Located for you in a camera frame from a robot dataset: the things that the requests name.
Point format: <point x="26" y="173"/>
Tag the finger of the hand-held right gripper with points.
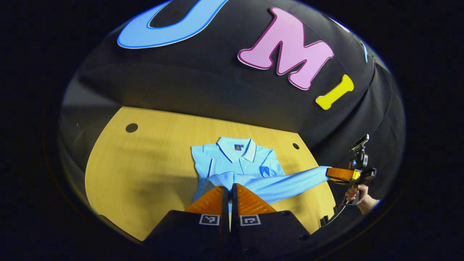
<point x="342" y="174"/>

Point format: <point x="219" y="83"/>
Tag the light blue T-shirt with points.
<point x="239" y="159"/>

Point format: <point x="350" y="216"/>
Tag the black backdrop cloth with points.
<point x="203" y="83"/>

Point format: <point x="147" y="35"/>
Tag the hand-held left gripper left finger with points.
<point x="203" y="235"/>

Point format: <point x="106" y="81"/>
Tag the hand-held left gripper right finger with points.
<point x="264" y="235"/>

